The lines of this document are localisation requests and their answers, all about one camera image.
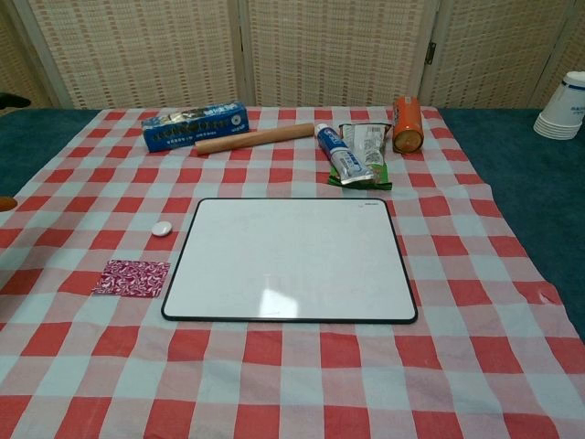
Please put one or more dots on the dark blue table cover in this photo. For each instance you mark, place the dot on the dark blue table cover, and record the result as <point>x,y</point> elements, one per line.
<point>530,174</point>

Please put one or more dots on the wooden rolling pin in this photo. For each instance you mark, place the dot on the wooden rolling pin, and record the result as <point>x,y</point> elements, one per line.
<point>256,138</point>

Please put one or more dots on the blue white toothpaste tube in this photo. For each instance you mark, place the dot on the blue white toothpaste tube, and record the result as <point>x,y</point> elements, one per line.
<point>345,157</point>

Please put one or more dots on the red white checkered tablecloth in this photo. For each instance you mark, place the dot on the red white checkered tablecloth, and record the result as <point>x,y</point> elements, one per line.
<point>292,375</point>

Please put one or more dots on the beige woven folding screen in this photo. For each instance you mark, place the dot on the beige woven folding screen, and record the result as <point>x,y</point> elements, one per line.
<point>320,50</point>

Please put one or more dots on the blue cling wrap box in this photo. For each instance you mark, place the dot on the blue cling wrap box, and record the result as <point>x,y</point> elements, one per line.
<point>196,130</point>

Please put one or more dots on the green snack packet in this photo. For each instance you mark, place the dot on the green snack packet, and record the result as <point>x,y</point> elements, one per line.
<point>372,151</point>

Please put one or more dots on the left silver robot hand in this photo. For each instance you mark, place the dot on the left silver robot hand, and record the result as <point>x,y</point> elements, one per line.
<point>5,204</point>

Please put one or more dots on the small white round object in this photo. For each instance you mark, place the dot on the small white round object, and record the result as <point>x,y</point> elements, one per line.
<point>162,229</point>

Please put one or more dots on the white paper cup stack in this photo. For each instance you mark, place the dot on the white paper cup stack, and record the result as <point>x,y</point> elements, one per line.
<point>564,112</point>

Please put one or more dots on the white tray board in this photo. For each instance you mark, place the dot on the white tray board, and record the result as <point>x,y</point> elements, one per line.
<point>292,260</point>

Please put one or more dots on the metal screen hinge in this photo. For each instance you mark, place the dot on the metal screen hinge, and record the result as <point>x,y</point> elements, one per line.
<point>432,51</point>

